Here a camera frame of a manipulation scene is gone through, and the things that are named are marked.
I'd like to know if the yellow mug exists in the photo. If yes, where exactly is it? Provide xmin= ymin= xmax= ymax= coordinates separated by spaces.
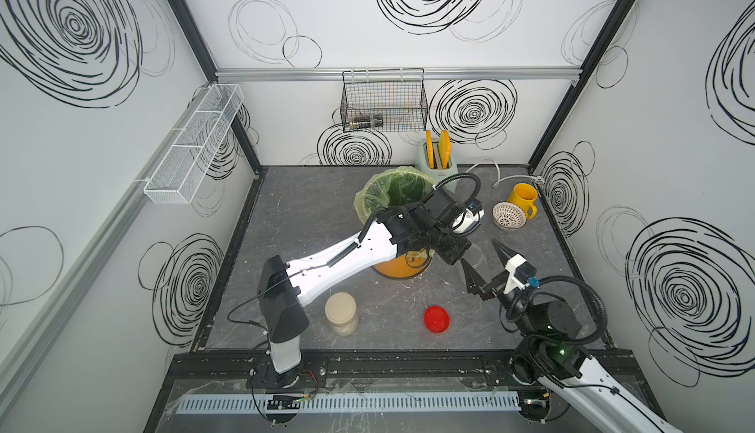
xmin=508 ymin=183 xmax=539 ymax=220

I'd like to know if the red jar lid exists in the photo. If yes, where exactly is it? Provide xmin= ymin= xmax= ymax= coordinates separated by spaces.
xmin=423 ymin=305 xmax=450 ymax=334

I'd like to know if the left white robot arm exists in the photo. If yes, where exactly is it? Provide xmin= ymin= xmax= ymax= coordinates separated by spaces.
xmin=242 ymin=173 xmax=484 ymax=387

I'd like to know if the white round sink strainer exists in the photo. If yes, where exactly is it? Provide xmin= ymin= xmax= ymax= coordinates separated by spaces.
xmin=492 ymin=202 xmax=527 ymax=230

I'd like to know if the left yellow toast slice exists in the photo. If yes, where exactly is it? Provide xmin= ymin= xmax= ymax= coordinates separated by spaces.
xmin=425 ymin=130 xmax=436 ymax=170

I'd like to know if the right yellow toast slice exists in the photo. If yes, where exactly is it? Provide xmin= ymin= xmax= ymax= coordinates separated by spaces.
xmin=438 ymin=130 xmax=451 ymax=170

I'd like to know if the cream lid oatmeal jar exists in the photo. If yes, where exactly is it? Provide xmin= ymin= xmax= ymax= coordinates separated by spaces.
xmin=324 ymin=293 xmax=359 ymax=337

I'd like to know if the white slotted cable duct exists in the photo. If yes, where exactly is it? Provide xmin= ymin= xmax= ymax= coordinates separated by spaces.
xmin=176 ymin=392 xmax=520 ymax=415

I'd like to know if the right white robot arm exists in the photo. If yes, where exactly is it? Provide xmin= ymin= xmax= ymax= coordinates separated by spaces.
xmin=460 ymin=240 xmax=678 ymax=432

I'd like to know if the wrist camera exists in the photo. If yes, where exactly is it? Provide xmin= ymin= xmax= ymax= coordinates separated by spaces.
xmin=451 ymin=199 xmax=485 ymax=234
xmin=503 ymin=254 xmax=537 ymax=295

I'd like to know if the white toaster power cord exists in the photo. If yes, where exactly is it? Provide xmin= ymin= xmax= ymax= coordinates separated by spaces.
xmin=456 ymin=158 xmax=544 ymax=189

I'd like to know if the yellow toast slice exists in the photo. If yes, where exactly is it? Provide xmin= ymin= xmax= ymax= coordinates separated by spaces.
xmin=438 ymin=130 xmax=451 ymax=170
xmin=425 ymin=130 xmax=436 ymax=170

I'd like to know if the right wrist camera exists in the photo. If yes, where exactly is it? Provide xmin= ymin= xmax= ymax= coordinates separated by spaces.
xmin=503 ymin=254 xmax=537 ymax=295

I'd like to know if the white wire wall shelf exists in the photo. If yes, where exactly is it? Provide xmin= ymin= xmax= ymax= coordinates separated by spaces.
xmin=144 ymin=83 xmax=243 ymax=205

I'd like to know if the black wire wall basket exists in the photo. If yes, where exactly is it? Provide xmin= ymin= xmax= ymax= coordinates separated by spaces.
xmin=339 ymin=68 xmax=430 ymax=133

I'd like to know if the green plastic bin liner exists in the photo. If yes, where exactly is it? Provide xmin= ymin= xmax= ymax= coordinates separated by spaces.
xmin=354 ymin=166 xmax=436 ymax=224

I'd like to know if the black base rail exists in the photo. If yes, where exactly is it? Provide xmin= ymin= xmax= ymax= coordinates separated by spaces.
xmin=167 ymin=348 xmax=641 ymax=388

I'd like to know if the yellow trash bin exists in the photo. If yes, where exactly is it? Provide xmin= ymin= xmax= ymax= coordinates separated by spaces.
xmin=373 ymin=250 xmax=433 ymax=279

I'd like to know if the dark item in basket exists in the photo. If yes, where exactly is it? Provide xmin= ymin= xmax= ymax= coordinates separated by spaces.
xmin=350 ymin=114 xmax=385 ymax=129

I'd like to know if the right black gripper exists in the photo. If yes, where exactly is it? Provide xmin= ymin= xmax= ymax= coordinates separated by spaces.
xmin=465 ymin=241 xmax=540 ymax=342

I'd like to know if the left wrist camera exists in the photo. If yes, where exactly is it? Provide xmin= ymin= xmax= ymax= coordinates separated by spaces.
xmin=451 ymin=199 xmax=485 ymax=234

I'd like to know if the mint green toaster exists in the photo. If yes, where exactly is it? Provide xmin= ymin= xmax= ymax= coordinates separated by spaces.
xmin=414 ymin=142 xmax=458 ymax=183

